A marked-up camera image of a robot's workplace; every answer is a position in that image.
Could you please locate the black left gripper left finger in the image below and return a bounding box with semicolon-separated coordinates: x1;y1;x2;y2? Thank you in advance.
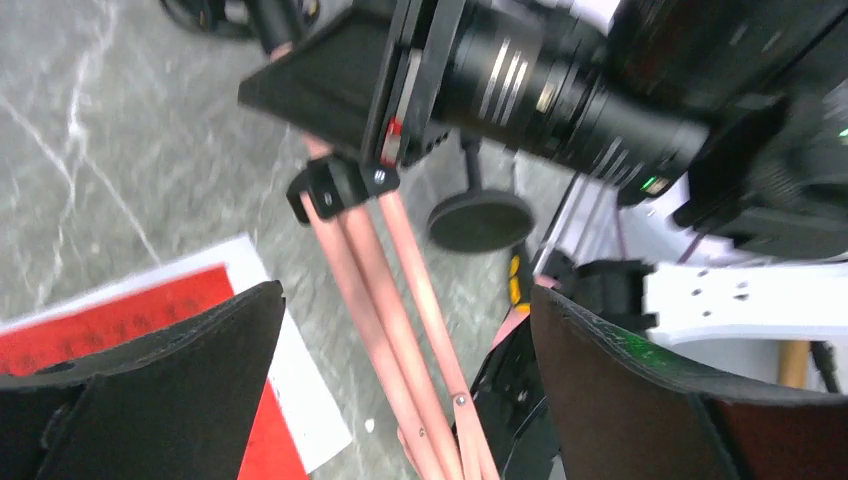
0;280;287;480

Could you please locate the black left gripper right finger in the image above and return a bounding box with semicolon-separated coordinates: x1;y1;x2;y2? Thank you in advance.
530;286;847;479

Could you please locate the red sheet music booklet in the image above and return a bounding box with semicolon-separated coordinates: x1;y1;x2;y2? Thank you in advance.
0;263;309;480

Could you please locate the pink music stand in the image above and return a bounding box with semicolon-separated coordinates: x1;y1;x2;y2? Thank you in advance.
287;138;501;479

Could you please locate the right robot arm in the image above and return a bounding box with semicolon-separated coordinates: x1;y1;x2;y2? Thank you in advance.
238;1;847;345

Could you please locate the white sheet music paper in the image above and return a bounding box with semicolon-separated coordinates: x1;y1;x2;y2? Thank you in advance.
1;235;352;479

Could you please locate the green orange screwdriver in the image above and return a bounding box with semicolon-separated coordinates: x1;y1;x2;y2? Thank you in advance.
508;243;535;313

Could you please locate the black round disc stand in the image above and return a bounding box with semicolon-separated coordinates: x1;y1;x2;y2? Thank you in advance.
427;133;536;254

